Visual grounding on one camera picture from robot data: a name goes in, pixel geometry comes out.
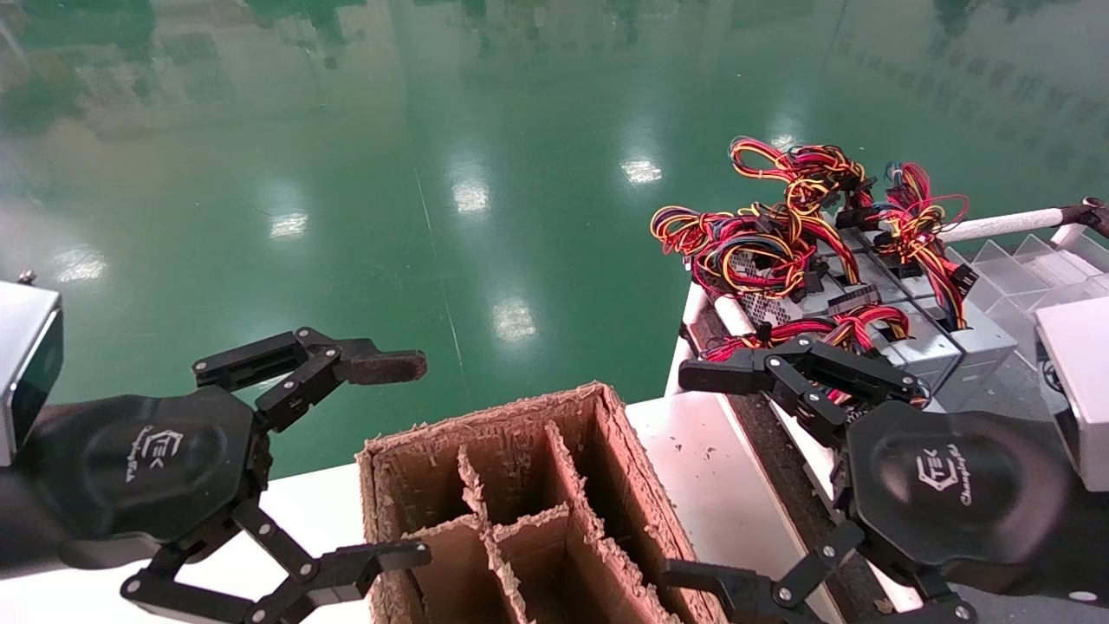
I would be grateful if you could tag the white tube cart rail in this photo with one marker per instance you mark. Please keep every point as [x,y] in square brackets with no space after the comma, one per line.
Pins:
[780,459]

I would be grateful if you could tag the clear acrylic divider tray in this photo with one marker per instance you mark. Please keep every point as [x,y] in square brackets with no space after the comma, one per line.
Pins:
[1005,269]

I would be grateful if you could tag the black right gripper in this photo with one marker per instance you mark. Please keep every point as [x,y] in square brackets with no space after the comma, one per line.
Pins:
[953,485]

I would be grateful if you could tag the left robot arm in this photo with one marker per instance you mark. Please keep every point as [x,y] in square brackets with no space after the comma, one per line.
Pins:
[17,529]

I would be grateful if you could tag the white padded cart rail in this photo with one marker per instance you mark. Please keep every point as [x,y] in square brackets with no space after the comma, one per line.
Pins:
[736,314]
[996,224]

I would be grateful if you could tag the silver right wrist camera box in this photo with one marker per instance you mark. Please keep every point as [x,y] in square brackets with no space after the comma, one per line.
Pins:
[1079,390]

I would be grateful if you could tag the white cart post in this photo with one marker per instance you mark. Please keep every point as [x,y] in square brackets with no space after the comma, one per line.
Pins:
[693,303]

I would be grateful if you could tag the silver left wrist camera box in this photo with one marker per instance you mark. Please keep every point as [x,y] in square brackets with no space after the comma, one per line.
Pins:
[22,364]

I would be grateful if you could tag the brown divided cardboard box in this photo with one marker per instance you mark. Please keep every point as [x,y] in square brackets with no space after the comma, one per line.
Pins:
[520,442]

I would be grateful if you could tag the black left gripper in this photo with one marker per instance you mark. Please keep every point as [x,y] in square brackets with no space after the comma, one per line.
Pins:
[147,468]

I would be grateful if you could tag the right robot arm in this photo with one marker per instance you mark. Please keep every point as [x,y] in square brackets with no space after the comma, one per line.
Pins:
[1090,542]

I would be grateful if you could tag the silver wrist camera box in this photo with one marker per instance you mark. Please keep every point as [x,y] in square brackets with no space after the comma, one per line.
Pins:
[22,364]
[1079,390]

